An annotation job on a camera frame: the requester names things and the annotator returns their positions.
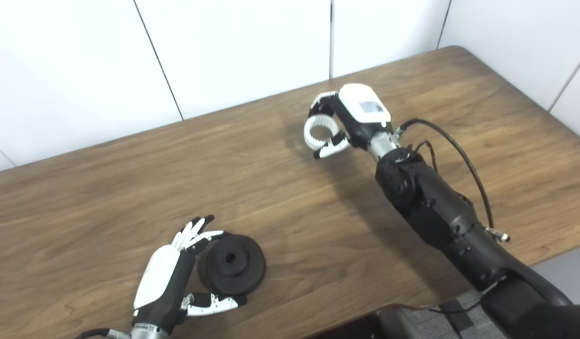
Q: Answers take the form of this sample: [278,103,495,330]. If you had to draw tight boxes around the white and black right hand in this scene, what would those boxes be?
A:
[308,83,394,160]

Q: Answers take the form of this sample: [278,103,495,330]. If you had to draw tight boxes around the white and black left hand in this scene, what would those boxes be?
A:
[132,215,247,332]

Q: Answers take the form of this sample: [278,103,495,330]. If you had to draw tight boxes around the white plastic ring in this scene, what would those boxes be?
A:
[303,115,340,151]

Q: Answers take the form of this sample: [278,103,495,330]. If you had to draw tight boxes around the round black plastic part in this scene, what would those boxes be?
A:
[197,233,267,295]

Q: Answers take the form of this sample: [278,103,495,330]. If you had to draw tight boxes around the thin right arm wires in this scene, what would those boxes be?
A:
[405,140,439,173]

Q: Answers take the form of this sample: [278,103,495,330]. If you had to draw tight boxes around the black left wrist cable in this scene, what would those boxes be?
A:
[76,328,131,339]

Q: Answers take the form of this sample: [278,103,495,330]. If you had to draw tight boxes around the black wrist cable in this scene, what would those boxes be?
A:
[76,328,131,339]
[396,118,511,243]

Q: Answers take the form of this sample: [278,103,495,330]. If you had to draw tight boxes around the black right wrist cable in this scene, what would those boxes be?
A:
[396,118,511,243]

